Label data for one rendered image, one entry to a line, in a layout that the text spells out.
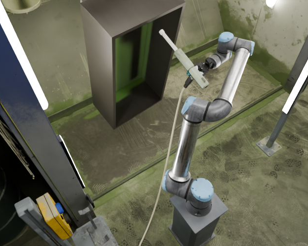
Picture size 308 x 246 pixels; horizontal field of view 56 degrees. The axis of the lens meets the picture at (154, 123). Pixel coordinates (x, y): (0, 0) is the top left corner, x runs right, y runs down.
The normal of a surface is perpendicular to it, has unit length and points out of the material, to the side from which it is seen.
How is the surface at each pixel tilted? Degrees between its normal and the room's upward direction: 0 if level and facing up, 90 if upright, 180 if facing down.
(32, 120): 90
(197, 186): 5
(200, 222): 0
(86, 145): 0
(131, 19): 12
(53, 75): 57
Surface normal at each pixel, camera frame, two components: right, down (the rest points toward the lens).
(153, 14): 0.11, -0.47
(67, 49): 0.45, 0.22
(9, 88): 0.55, 0.66
